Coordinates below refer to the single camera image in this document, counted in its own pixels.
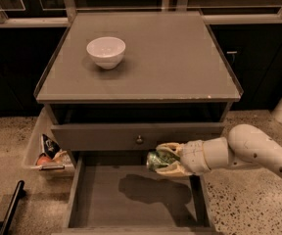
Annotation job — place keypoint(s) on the round metal drawer knob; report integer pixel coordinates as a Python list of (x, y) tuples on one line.
[(139, 140)]

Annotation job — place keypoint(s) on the dark snack bag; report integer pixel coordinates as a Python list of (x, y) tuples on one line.
[(49, 147)]

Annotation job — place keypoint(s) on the grey top drawer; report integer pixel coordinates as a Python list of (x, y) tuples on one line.
[(122, 136)]

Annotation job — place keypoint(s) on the white ceramic bowl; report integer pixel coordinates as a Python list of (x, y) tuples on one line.
[(106, 52)]

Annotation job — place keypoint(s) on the black bar handle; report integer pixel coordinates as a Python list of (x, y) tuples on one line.
[(18, 194)]

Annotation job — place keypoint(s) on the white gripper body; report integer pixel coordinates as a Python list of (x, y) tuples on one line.
[(192, 158)]

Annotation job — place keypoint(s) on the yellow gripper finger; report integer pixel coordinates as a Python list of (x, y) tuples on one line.
[(173, 170), (171, 147)]

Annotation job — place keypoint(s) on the open grey middle drawer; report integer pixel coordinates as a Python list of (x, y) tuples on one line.
[(113, 193)]

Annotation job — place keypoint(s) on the green soda can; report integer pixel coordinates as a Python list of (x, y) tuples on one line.
[(161, 160)]

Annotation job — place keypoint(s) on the grey drawer cabinet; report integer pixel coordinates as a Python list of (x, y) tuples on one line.
[(171, 72)]

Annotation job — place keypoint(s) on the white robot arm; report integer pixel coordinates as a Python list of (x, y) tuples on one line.
[(246, 146)]

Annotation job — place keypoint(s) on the orange round fruit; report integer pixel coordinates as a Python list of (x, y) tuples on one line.
[(43, 160)]

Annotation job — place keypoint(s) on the tan crumpled snack bag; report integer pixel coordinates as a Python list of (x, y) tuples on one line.
[(62, 157)]

